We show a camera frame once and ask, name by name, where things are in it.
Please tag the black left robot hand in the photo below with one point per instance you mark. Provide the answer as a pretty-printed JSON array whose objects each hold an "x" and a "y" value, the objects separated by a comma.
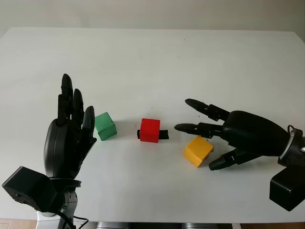
[{"x": 59, "y": 148}]

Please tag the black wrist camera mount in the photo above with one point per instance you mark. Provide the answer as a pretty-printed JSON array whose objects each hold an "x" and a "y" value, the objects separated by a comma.
[
  {"x": 28, "y": 188},
  {"x": 288, "y": 190}
]

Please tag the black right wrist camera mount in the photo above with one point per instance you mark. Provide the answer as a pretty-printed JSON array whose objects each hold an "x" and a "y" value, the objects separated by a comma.
[{"x": 288, "y": 190}]

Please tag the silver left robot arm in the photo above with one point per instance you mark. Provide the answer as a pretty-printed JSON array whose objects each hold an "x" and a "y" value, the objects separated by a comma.
[{"x": 70, "y": 200}]

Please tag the green wooden block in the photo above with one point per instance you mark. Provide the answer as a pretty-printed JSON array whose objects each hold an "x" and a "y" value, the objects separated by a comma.
[{"x": 106, "y": 126}]

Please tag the black tape strip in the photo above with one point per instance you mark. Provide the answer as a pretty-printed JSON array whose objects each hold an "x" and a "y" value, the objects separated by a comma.
[{"x": 164, "y": 135}]

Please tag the yellow wooden block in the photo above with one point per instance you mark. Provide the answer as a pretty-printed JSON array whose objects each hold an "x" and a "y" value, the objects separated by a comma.
[{"x": 197, "y": 149}]

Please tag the red wooden block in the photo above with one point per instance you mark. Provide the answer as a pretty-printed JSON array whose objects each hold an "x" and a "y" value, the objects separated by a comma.
[{"x": 149, "y": 131}]

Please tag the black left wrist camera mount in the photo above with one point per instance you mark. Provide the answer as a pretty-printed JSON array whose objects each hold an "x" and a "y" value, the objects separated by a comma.
[{"x": 28, "y": 188}]

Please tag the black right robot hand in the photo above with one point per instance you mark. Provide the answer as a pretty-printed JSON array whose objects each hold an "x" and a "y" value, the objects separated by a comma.
[{"x": 252, "y": 133}]

